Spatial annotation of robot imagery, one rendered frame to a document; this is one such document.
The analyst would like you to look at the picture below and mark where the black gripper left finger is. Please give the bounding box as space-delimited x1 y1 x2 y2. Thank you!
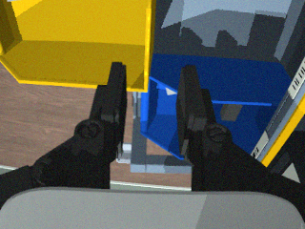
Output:
0 62 127 210

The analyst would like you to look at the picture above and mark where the yellow bin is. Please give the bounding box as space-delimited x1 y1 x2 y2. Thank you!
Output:
0 0 156 93

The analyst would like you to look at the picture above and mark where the blue open bin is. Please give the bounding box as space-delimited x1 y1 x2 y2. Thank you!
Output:
140 53 292 159

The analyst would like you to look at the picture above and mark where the yellow flat bar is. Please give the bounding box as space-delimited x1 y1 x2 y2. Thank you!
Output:
260 94 305 167

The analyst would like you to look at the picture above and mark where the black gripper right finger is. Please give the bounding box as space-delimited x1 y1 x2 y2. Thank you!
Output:
175 65 305 222

